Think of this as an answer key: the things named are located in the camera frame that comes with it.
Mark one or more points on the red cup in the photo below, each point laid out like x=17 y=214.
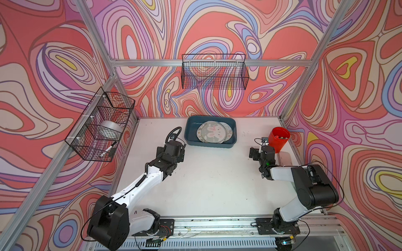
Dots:
x=278 y=137

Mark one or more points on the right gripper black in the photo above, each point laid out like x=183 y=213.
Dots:
x=254 y=151

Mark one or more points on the black wire basket wall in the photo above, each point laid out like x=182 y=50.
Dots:
x=96 y=135
x=214 y=71

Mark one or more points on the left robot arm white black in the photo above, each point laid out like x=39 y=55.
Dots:
x=115 y=218

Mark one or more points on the pink flat case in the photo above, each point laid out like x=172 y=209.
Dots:
x=284 y=159

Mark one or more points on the black wire basket left wall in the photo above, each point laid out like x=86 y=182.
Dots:
x=96 y=135

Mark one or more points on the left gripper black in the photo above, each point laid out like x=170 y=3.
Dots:
x=180 y=155

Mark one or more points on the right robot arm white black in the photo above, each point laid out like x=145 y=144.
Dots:
x=314 y=190

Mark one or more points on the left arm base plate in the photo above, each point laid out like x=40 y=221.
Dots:
x=164 y=228

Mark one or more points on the white butterfly star coaster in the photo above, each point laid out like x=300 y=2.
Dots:
x=228 y=129

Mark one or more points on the white marker in basket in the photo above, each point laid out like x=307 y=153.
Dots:
x=109 y=152

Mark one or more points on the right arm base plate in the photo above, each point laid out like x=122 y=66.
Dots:
x=269 y=226

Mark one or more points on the black wire basket back wall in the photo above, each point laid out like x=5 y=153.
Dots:
x=214 y=71

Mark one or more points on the white roll in basket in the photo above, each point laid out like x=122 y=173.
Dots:
x=110 y=130

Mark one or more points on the teal plastic storage box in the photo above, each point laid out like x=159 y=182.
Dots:
x=194 y=122

